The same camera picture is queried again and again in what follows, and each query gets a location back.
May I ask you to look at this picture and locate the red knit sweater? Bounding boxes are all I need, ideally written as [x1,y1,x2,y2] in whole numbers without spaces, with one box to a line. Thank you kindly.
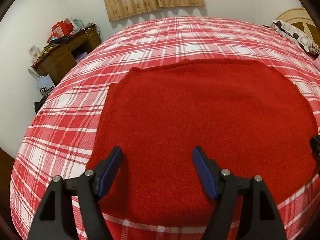
[87,60,319,227]

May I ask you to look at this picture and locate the white blue paper bag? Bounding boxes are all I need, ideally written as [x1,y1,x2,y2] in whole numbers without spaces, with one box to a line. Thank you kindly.
[36,75,55,97]

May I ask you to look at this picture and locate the brown wooden desk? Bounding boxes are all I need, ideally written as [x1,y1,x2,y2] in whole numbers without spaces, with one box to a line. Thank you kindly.
[32,24,101,85]

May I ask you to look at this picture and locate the red gift bag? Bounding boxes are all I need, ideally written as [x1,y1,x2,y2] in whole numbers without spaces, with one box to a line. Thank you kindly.
[52,21,73,38]

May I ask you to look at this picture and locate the white card on desk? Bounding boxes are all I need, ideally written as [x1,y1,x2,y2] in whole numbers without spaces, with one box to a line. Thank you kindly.
[28,46,41,62]

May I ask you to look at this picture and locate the red plaid bed sheet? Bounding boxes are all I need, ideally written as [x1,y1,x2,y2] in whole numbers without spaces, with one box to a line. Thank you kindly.
[10,16,319,239]

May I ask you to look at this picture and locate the patterned white pillow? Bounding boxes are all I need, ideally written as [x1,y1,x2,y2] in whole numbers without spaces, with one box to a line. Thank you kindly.
[272,20,319,55]

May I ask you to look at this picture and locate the beige wooden headboard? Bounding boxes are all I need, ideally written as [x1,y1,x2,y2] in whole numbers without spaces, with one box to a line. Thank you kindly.
[277,7,319,46]

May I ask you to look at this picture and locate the black bag on floor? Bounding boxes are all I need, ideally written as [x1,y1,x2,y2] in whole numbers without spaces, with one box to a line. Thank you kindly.
[34,96,48,114]

